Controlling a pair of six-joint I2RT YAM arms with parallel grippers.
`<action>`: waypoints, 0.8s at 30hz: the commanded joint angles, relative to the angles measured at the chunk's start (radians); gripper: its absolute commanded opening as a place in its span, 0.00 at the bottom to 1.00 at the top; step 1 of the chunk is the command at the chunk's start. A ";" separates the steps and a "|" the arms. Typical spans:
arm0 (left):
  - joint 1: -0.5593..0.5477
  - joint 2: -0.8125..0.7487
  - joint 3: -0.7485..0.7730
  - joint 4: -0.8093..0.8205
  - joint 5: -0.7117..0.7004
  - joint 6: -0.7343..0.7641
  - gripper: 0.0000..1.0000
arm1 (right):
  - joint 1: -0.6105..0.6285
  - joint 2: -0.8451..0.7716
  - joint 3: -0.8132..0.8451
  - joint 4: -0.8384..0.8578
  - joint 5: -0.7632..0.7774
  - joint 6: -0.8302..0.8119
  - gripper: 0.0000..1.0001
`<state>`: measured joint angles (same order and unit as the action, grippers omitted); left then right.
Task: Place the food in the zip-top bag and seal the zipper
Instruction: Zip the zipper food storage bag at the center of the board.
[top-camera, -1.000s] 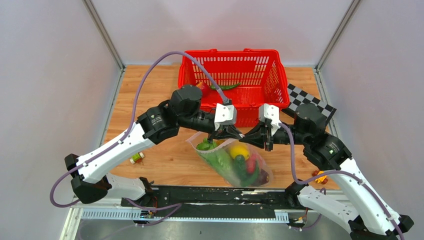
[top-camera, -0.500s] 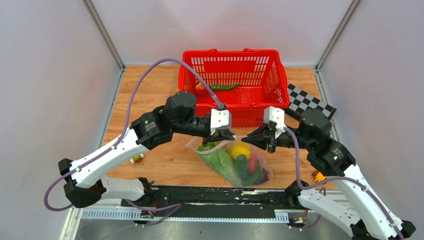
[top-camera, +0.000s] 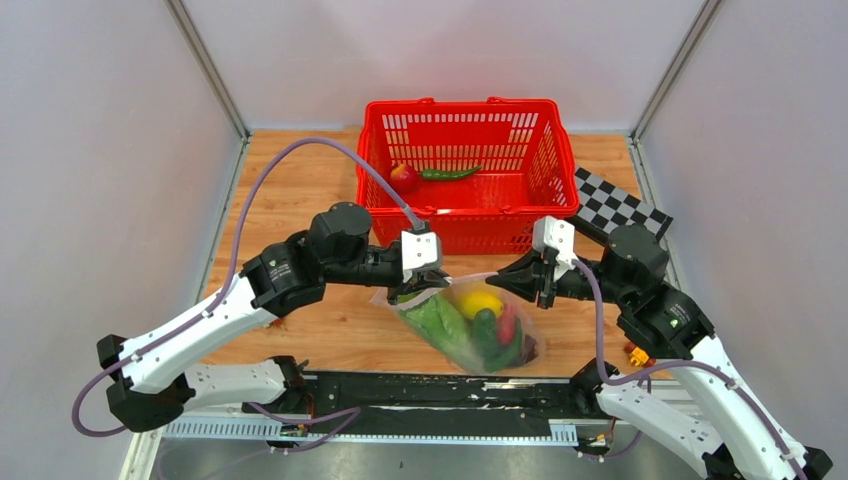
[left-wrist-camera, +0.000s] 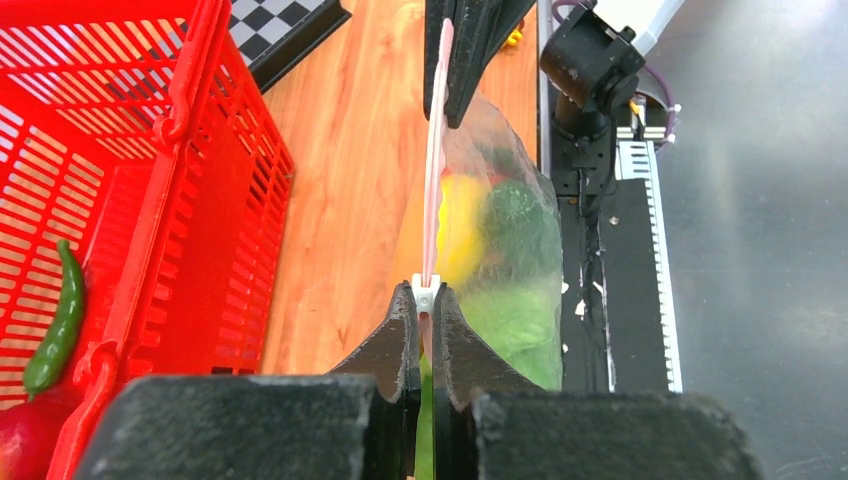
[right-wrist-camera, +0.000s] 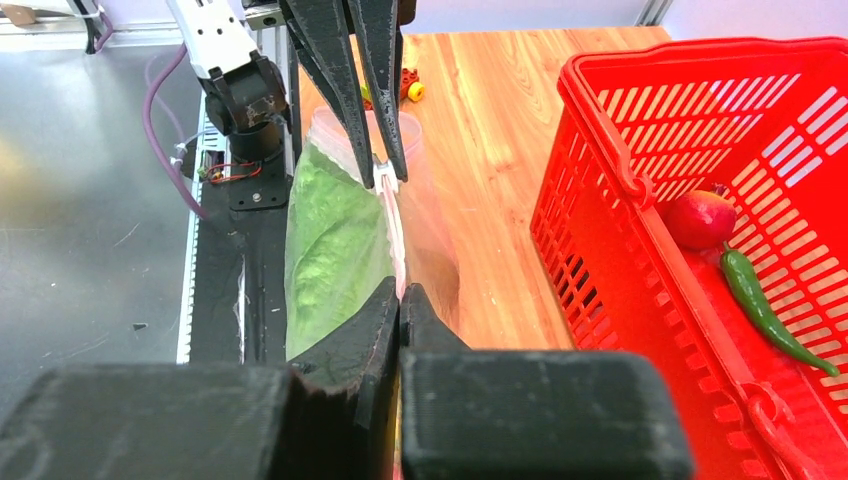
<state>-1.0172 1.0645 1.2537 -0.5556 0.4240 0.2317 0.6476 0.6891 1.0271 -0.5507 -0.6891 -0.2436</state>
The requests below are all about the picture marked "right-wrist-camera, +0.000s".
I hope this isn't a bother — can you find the white slotted cable duct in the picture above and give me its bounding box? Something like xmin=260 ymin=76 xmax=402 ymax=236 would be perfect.
xmin=175 ymin=94 xmax=225 ymax=365

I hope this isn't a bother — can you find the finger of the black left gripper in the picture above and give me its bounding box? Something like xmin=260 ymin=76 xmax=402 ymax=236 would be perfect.
xmin=347 ymin=0 xmax=408 ymax=181
xmin=279 ymin=0 xmax=374 ymax=189

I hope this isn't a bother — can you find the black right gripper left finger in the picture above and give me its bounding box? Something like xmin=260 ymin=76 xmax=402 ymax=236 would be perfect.
xmin=1 ymin=277 xmax=400 ymax=479

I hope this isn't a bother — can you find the clear zip top bag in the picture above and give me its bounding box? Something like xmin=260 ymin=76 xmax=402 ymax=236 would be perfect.
xmin=284 ymin=106 xmax=460 ymax=360

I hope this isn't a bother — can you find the red yellow toy block left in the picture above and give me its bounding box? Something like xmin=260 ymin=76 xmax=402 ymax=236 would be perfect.
xmin=360 ymin=68 xmax=426 ymax=110

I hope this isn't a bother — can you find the green chili pepper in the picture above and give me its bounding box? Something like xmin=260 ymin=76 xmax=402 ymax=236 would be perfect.
xmin=719 ymin=242 xmax=841 ymax=377

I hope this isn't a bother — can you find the red apple left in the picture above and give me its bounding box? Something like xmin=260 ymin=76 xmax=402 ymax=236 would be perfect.
xmin=663 ymin=190 xmax=737 ymax=251

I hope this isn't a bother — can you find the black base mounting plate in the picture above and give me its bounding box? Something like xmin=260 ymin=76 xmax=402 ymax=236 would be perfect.
xmin=188 ymin=39 xmax=306 ymax=366

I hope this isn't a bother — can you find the red plastic shopping basket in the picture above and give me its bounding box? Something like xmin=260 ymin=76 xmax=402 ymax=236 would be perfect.
xmin=530 ymin=37 xmax=847 ymax=479

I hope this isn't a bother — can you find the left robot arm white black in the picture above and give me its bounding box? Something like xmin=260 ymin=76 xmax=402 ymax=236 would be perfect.
xmin=168 ymin=1 xmax=415 ymax=189

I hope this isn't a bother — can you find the green white napa cabbage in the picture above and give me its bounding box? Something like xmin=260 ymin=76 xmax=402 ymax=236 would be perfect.
xmin=284 ymin=144 xmax=394 ymax=360

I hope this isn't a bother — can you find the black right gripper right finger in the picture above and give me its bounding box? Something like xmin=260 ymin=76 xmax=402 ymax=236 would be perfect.
xmin=399 ymin=284 xmax=695 ymax=479

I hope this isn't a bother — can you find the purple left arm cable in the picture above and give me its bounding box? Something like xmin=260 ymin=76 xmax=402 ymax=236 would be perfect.
xmin=142 ymin=42 xmax=213 ymax=223

